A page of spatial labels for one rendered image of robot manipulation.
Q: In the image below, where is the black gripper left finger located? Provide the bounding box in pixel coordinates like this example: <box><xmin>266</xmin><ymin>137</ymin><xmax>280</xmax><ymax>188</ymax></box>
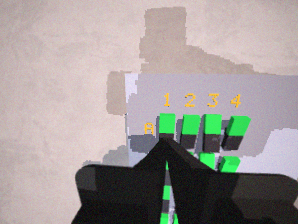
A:
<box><xmin>75</xmin><ymin>137</ymin><xmax>168</xmax><ymax>224</ymax></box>

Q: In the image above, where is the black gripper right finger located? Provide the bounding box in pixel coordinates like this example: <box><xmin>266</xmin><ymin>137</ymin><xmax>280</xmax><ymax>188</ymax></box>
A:
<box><xmin>167</xmin><ymin>137</ymin><xmax>298</xmax><ymax>224</ymax></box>

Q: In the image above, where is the pale lavender switch panel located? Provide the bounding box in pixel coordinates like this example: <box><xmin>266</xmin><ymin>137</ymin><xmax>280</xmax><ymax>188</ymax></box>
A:
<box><xmin>125</xmin><ymin>73</ymin><xmax>298</xmax><ymax>180</ymax></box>

